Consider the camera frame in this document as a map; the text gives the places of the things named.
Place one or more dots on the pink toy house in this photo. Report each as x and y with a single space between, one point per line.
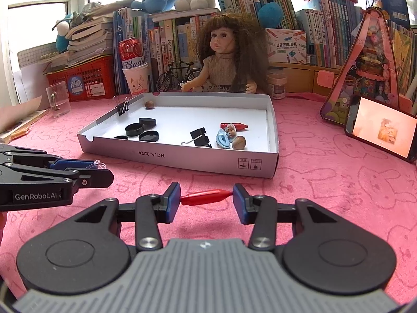
378 66

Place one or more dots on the smartphone with lit screen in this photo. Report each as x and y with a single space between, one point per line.
382 126

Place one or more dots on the red Budweiser can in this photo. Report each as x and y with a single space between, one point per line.
131 53

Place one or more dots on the black miniature bicycle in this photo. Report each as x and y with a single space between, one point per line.
177 74

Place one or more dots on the red plastic basket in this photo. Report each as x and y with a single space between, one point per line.
92 80

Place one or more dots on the binder clip on box edge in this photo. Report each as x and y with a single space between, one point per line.
121 106

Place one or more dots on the clear glass cup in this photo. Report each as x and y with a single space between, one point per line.
58 98

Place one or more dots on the stack of books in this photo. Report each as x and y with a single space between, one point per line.
84 34

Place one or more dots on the black round cap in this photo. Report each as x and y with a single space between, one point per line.
122 137
147 123
149 136
134 129

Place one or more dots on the white stationery box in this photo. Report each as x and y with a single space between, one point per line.
286 46

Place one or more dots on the left hand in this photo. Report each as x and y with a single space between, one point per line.
3 219

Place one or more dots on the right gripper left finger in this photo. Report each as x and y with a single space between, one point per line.
152 209

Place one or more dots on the black binder clip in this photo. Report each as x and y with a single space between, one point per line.
199 138

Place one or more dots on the brown walnut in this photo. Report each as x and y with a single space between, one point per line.
149 104
239 143

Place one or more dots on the white cardboard box lid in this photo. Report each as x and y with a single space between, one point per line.
179 113

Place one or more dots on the red alligator clip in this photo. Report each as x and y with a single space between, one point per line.
237 126
205 197

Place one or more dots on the row of upright books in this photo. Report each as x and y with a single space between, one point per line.
328 26

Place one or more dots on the white paper cup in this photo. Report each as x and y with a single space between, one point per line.
137 79

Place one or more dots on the brown haired doll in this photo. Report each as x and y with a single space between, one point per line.
232 50

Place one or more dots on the pink bunny tablecloth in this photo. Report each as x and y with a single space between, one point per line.
371 188

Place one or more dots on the blue hair clip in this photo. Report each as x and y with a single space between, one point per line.
225 137

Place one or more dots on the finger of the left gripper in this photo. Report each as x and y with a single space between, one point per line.
14 174
37 158

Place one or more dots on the small brown lidded jar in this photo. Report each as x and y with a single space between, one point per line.
277 81

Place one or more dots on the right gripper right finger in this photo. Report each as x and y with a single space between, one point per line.
261 212

